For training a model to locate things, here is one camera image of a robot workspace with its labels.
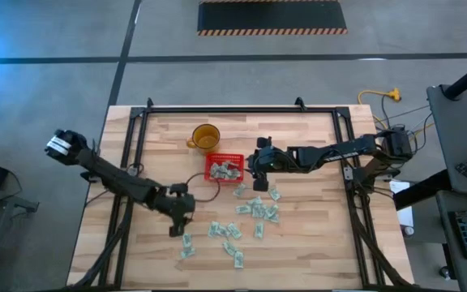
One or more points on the dark grey desk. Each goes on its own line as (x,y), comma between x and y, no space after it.
(446,227)

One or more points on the yellow glass mug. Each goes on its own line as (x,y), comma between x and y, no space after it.
(207,140)

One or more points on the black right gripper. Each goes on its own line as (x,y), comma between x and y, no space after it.
(258,162)

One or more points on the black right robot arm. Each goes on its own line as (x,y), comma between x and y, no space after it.
(339,152)

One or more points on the black metal stand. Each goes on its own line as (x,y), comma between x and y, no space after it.
(22,204)

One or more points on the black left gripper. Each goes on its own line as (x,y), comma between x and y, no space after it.
(174,207)

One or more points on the white paper sheet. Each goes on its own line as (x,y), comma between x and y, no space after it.
(404,215)

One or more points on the small black controller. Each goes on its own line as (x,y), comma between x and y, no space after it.
(465,170)

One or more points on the red slotted plastic basket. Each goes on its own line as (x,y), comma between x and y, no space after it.
(237,157)

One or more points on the black aluminium table frame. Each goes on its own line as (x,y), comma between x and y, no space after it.
(237,110)

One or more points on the black computer mouse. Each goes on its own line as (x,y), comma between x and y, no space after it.
(444,272)

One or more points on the black desk leg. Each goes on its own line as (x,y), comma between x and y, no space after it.
(420,190)

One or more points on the black hazard-striped floor mat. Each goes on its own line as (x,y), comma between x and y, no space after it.
(270,16)

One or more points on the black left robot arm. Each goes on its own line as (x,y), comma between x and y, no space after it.
(112,178)

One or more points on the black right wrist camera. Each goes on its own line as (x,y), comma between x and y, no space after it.
(276,158)

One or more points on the small white cup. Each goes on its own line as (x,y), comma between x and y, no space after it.
(409,231)

